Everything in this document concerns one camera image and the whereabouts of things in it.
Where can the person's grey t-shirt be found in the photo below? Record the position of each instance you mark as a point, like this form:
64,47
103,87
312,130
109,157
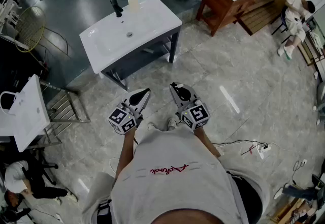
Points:
172,172

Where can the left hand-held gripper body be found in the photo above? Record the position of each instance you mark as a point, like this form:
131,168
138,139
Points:
119,119

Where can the white plastic chairs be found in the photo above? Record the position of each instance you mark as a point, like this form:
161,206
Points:
7,14

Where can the person's right shoe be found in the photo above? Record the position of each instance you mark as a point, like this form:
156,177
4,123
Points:
172,122

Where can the person's left forearm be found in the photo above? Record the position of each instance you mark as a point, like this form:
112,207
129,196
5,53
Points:
125,149

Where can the white power strip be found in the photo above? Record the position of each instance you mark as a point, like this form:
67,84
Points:
262,149

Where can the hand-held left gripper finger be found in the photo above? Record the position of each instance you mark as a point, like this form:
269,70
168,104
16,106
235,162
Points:
144,102
132,96

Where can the black faucet with bent spout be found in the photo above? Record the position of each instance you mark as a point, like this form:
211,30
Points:
117,8

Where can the white arched faucet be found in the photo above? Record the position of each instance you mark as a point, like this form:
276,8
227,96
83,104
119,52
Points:
2,96

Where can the dark grey vanity cabinet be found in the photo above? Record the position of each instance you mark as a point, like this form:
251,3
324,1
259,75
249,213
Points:
138,58

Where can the person's right forearm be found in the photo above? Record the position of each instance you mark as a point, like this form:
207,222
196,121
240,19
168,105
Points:
207,141

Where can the black metal chair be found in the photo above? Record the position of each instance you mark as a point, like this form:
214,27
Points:
278,27

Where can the metal sink drain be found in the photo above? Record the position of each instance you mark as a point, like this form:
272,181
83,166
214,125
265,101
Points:
129,34

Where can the translucent beige cup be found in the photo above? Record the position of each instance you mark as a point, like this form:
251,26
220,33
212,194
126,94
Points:
133,3

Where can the large white ceramic sink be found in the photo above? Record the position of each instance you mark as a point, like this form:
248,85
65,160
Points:
144,25

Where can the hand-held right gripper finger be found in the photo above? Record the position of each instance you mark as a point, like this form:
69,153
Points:
190,99
174,97

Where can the steel rack stand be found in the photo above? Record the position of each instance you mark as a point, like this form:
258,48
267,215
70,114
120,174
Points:
62,108

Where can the person's left shoe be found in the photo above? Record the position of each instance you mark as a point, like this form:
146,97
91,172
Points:
151,126

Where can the black desk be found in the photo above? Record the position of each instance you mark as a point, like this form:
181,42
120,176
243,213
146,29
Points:
15,65

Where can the brown wooden vanity cabinet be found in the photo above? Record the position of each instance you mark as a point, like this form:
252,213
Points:
219,7

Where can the person's shoe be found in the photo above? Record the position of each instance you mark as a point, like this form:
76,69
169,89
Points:
151,126
172,122

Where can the brown wooden slatted pallet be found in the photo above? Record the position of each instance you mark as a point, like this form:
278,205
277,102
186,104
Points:
259,16

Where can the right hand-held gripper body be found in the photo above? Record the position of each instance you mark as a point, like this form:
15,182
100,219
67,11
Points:
196,116

